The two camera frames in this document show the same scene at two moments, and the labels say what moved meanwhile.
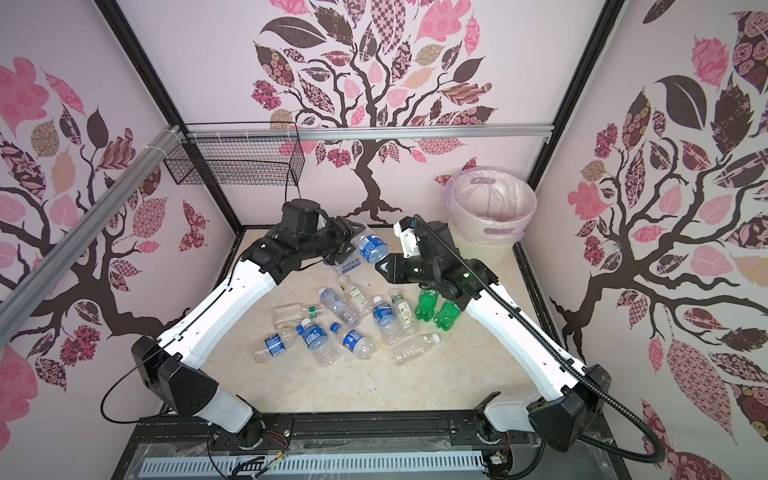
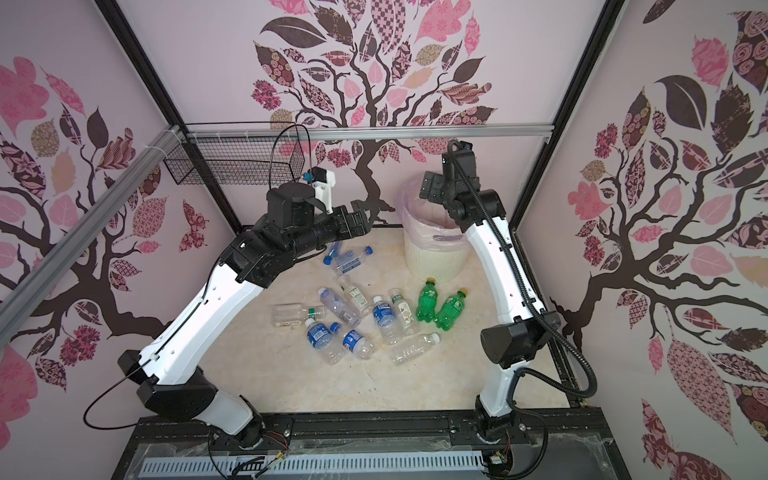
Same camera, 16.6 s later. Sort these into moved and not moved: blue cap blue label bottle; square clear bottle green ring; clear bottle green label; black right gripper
Moved: black right gripper
Not moved: square clear bottle green ring; blue cap blue label bottle; clear bottle green label
